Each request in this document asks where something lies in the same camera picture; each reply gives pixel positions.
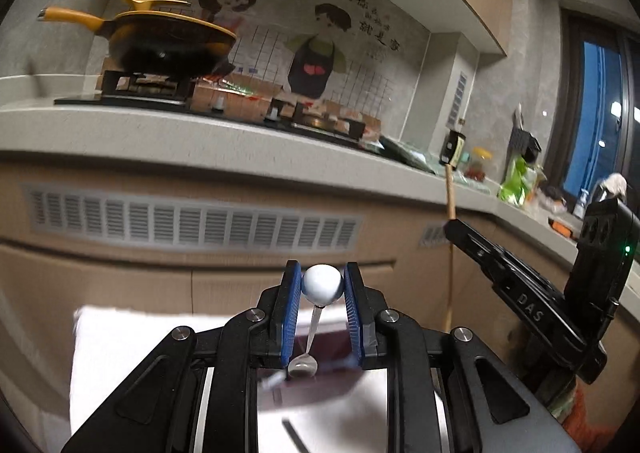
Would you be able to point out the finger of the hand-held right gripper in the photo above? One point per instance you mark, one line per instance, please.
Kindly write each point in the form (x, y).
(470, 258)
(500, 258)

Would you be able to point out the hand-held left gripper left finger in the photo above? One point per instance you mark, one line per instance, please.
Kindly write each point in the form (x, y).
(289, 313)

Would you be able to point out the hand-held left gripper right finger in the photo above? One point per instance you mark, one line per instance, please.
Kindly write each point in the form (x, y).
(354, 318)

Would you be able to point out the purple plastic utensil holder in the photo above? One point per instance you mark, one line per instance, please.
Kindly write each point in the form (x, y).
(340, 383)

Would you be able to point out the wooden chopstick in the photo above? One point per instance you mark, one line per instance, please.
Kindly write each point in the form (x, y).
(451, 193)

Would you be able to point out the small grey vent grille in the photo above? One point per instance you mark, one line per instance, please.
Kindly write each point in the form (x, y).
(434, 236)

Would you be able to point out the green plastic bag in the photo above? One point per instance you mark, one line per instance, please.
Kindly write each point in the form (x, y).
(515, 180)

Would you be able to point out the clear spray bottle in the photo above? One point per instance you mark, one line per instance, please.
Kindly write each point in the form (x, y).
(581, 205)

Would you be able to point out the yellow-lidded jar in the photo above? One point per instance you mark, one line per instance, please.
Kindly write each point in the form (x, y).
(481, 164)

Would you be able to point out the dark sauce bottle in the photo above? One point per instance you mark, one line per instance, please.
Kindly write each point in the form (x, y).
(452, 148)

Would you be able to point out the black knife block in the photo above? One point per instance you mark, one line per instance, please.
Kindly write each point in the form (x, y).
(525, 140)

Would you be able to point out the large grey vent grille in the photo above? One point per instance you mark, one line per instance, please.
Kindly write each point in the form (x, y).
(190, 218)

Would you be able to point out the white textured towel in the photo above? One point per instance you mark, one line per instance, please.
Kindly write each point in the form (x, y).
(140, 358)

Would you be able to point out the wooden base cabinets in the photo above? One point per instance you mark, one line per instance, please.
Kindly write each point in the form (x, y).
(125, 283)

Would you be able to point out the window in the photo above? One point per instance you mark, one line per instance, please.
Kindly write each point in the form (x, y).
(600, 108)

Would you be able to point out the speckled stone countertop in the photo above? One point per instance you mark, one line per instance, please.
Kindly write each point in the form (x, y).
(150, 133)

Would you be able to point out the black gas cooktop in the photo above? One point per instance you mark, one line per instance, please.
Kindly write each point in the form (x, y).
(150, 95)

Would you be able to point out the yellow pan lid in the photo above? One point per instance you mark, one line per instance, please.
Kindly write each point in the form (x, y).
(165, 15)

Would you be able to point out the white wall vent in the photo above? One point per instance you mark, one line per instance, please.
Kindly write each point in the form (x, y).
(460, 98)

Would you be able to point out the cartoon wall sticker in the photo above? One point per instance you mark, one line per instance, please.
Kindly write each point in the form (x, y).
(280, 33)

